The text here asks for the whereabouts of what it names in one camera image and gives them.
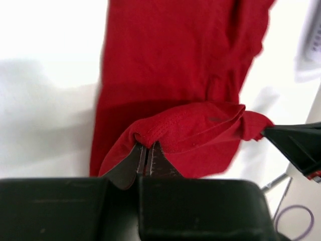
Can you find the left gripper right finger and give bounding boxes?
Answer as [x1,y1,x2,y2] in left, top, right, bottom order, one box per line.
[138,143,278,240]

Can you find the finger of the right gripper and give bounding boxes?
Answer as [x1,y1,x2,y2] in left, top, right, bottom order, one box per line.
[262,122,320,181]

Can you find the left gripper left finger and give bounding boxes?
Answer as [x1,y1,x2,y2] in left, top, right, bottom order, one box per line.
[1,144,146,240]

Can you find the red t shirt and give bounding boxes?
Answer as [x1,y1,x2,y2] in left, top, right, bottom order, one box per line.
[90,1,273,178]

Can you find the white plastic basket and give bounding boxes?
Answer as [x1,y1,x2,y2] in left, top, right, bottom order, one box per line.
[294,1,320,83]

